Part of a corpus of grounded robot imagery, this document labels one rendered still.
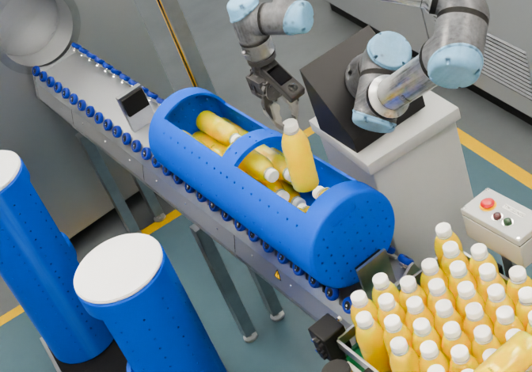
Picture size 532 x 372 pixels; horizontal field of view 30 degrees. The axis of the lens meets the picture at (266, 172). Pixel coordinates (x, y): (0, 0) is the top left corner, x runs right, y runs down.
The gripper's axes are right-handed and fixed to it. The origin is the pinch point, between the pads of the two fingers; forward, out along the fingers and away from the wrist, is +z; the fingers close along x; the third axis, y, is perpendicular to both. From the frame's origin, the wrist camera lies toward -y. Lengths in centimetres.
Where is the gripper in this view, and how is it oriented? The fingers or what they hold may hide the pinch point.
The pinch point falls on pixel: (289, 122)
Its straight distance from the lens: 246.5
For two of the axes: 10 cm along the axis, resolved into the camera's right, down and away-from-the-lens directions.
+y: -5.6, -3.7, 7.4
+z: 3.0, 7.5, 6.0
